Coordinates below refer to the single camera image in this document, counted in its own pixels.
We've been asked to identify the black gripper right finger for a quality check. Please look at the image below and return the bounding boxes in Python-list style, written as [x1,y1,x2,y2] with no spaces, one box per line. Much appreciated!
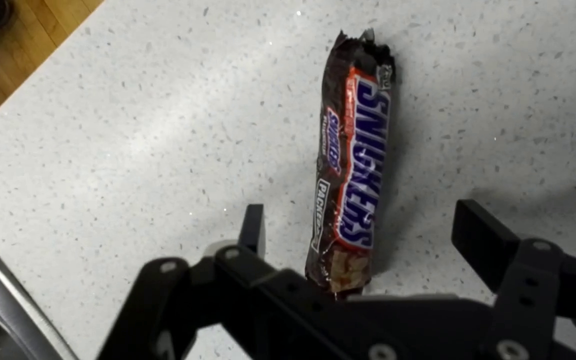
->
[449,199,576,360]

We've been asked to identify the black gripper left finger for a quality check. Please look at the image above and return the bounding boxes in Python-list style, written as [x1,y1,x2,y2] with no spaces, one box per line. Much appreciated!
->
[95,203,344,360]

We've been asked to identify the brown snickers candy bar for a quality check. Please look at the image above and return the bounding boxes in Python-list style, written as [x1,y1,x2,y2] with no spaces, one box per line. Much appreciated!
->
[302,26,397,300]

